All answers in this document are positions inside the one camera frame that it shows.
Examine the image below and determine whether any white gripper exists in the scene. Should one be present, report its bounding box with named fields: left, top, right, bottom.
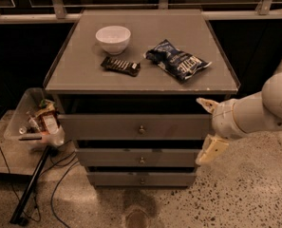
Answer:
left=196, top=98, right=247, bottom=165

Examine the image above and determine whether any grey top drawer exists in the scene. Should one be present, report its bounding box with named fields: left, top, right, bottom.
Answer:
left=59, top=114, right=214, bottom=140

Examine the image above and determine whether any grey drawer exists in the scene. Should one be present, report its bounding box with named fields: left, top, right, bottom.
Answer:
left=75, top=140, right=203, bottom=167
left=59, top=114, right=214, bottom=140
left=86, top=166, right=196, bottom=187

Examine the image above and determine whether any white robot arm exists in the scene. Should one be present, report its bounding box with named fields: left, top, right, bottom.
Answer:
left=196, top=60, right=282, bottom=165

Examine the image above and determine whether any grey drawer cabinet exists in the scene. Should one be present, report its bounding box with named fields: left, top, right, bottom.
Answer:
left=43, top=9, right=241, bottom=188

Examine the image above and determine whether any grey bottom drawer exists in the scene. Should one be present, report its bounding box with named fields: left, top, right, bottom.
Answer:
left=86, top=166, right=196, bottom=187

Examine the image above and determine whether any grey middle drawer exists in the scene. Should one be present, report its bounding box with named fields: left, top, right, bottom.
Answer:
left=75, top=140, right=203, bottom=167

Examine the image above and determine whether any blue kettle chips bag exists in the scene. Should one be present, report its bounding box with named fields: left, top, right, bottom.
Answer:
left=144, top=39, right=211, bottom=83

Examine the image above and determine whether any dark striped snack bar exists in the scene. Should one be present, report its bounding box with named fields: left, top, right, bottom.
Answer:
left=101, top=57, right=141, bottom=77

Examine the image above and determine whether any white ceramic bowl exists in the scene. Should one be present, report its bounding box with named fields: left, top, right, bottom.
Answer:
left=95, top=26, right=131, bottom=55

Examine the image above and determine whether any brown labelled bottle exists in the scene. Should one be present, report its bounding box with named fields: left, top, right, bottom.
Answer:
left=35, top=104, right=59, bottom=134

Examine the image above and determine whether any clear plastic bin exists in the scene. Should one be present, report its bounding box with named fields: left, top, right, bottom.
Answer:
left=5, top=88, right=65, bottom=149

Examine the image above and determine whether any metal window railing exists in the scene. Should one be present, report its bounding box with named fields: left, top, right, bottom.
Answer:
left=0, top=0, right=282, bottom=25

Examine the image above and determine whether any black metal pole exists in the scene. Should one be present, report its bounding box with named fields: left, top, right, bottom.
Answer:
left=9, top=145, right=52, bottom=224

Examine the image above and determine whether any black floor cable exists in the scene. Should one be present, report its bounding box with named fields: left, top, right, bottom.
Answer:
left=0, top=128, right=80, bottom=228

